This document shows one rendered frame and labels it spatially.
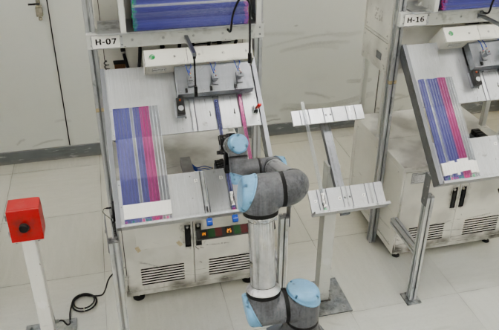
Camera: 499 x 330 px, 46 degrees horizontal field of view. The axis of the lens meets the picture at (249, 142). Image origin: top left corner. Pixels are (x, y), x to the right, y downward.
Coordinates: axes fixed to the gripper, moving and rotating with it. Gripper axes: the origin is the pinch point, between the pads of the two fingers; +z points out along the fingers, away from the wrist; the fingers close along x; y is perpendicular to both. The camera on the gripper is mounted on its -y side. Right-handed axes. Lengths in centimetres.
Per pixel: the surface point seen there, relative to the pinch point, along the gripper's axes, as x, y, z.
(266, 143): -19.2, 2.3, 0.5
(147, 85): 29.2, 34.2, 10.0
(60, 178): 87, 0, 174
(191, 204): 17.5, -20.1, -4.1
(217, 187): 5.1, -14.5, -2.6
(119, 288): 51, -53, 13
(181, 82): 14.7, 33.1, 3.5
